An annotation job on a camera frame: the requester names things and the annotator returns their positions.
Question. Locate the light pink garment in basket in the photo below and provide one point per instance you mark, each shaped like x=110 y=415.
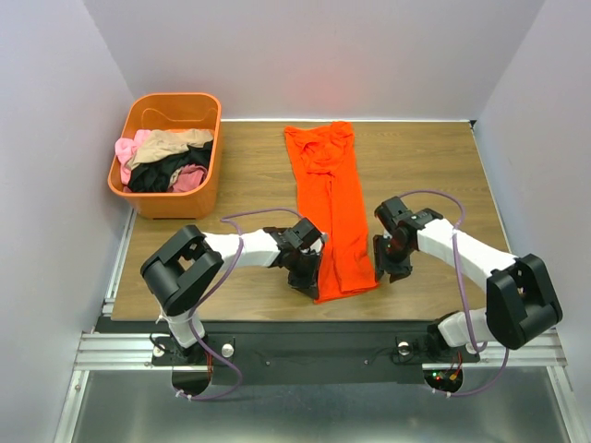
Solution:
x=125 y=149

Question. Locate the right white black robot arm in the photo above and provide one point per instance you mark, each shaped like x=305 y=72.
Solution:
x=521 y=301

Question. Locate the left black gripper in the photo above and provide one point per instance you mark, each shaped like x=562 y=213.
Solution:
x=304 y=275

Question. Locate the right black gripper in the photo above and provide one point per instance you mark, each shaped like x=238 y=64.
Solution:
x=392 y=263

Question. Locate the orange t shirt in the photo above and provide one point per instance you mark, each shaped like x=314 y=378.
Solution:
x=329 y=193

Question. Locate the black garment in basket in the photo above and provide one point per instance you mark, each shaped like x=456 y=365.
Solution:
x=155 y=177

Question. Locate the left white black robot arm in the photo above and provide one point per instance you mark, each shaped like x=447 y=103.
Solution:
x=192 y=264

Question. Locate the aluminium extrusion rail frame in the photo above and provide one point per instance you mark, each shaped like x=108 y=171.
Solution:
x=126 y=399

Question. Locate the beige garment in basket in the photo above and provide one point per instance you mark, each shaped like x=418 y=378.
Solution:
x=160 y=144

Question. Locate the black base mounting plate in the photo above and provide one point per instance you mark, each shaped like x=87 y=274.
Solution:
x=310 y=352

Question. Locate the dusty pink garment in basket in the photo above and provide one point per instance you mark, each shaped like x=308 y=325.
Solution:
x=187 y=178

